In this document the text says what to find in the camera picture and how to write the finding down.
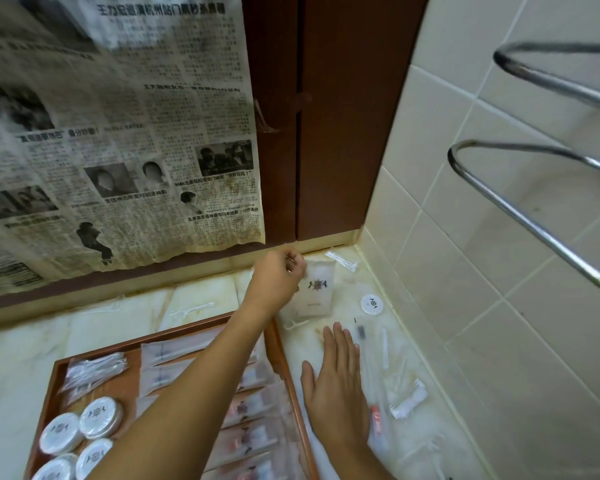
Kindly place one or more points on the person's left hand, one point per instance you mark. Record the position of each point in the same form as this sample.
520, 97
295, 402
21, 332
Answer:
272, 287

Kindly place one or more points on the person's right middle finger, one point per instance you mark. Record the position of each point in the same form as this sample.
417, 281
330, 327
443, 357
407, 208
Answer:
339, 344

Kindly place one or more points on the stack of clear toothbrush kits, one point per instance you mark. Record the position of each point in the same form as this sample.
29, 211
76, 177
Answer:
170, 352

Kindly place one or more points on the large printed newspaper sheet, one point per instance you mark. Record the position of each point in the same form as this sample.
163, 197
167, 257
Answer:
120, 124

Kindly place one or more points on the clear cotton swab packet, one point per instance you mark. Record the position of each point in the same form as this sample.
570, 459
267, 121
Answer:
342, 260
77, 391
95, 367

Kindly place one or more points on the white emblem paper packet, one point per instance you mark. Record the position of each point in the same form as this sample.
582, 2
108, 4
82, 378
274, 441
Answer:
320, 294

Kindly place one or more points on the white floss pick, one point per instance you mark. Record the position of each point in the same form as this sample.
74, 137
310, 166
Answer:
296, 323
432, 445
195, 309

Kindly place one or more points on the person's right thumb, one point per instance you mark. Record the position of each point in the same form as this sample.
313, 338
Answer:
309, 382

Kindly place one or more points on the round white emblem tin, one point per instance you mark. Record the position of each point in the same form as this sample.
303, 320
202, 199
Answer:
55, 468
372, 303
101, 418
61, 433
94, 458

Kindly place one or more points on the person's right forearm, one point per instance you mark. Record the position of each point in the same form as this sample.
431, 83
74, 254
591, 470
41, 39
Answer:
362, 464

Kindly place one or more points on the person's right little finger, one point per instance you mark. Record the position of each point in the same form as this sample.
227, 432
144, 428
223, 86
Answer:
358, 362

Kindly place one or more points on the person's right hand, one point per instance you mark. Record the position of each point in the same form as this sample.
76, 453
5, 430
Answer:
337, 394

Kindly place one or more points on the brown wooden cabinet door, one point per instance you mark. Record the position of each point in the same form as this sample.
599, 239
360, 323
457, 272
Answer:
275, 69
350, 119

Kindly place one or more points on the chrome towel rack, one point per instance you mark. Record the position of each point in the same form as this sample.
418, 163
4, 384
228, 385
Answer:
565, 253

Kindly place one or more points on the brown wooden tray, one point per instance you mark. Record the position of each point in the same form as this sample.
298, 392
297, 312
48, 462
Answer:
125, 387

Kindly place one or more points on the small white crumpled packet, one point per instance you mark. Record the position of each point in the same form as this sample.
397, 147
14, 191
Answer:
407, 397

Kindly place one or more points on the long clear toothbrush packet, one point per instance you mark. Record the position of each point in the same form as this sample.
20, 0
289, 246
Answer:
375, 389

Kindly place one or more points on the brown wooden mirror frame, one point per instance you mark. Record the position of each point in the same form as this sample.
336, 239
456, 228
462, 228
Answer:
180, 267

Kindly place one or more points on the person's left forearm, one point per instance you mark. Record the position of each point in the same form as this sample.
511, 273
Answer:
180, 394

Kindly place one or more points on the person's left fingers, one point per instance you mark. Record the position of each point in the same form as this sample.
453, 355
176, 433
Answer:
295, 257

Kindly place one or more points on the red toothpaste tube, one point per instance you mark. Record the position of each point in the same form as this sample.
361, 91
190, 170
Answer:
376, 420

